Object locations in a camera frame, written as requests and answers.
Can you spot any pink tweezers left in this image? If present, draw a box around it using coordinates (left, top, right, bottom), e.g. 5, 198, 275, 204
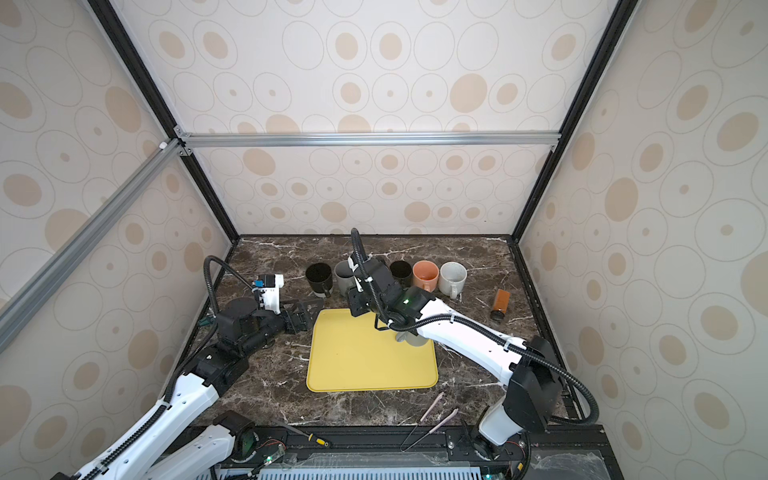
400, 392, 445, 451

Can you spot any tall grey mug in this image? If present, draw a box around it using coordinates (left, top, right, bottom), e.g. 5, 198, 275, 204
333, 260, 356, 297

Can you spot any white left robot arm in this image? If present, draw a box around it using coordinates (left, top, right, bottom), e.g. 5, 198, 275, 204
71, 255, 324, 479

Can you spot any left aluminium frame bar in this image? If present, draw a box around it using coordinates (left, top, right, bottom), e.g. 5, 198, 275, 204
1, 138, 182, 350

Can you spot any yellow black screwdriver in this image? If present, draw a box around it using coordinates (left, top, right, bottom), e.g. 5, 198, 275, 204
278, 422, 331, 448

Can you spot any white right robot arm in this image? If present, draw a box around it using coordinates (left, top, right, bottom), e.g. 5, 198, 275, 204
347, 254, 599, 448

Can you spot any black mug white bottom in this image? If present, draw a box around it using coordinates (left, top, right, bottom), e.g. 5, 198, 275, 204
305, 262, 333, 298

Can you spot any pink cream mug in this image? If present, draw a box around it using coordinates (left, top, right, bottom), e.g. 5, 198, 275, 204
412, 260, 440, 292

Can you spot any horizontal aluminium frame bar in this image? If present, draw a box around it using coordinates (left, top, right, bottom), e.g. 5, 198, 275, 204
180, 130, 561, 148

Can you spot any yellow plastic tray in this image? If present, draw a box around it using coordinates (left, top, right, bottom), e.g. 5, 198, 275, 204
306, 309, 439, 393

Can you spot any white speckled mug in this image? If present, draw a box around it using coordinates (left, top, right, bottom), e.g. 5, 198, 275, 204
438, 261, 468, 300

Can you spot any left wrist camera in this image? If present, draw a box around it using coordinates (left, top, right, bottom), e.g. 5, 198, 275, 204
252, 274, 284, 314

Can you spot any grey mug back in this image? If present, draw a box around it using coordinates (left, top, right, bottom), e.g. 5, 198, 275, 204
395, 332, 428, 347

